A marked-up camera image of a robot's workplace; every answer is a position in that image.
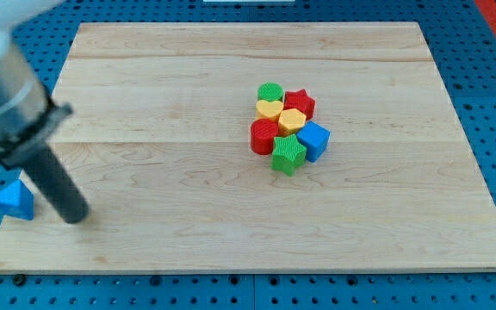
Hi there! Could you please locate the green star block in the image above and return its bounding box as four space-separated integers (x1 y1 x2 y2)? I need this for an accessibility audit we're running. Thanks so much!
271 134 307 177

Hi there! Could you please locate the green cylinder block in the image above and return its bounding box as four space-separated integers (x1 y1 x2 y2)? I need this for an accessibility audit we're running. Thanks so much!
257 82 284 102

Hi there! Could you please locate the blue triangle block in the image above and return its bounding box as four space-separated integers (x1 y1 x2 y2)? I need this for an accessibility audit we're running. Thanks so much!
0 179 34 220

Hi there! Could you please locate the yellow pentagon block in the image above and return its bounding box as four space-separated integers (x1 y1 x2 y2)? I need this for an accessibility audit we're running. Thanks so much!
278 108 307 137

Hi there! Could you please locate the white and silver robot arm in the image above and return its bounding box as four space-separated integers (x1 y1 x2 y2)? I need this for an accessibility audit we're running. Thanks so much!
0 0 72 168

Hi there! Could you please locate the yellow heart block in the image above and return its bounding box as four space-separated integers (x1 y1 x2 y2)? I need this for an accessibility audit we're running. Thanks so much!
256 100 284 122

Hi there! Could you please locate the red cylinder block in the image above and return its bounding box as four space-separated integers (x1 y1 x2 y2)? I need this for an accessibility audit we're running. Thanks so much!
250 119 279 155

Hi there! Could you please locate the blue cube block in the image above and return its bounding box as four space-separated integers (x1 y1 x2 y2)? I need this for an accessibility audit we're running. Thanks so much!
296 121 331 163

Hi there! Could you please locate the red star block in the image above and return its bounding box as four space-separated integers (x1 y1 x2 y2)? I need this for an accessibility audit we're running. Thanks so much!
283 89 316 120

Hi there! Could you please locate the wooden board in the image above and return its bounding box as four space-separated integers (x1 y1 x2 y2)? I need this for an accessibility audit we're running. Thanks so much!
0 22 496 275

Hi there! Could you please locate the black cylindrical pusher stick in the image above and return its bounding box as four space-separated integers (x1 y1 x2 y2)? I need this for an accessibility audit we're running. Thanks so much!
22 144 89 224

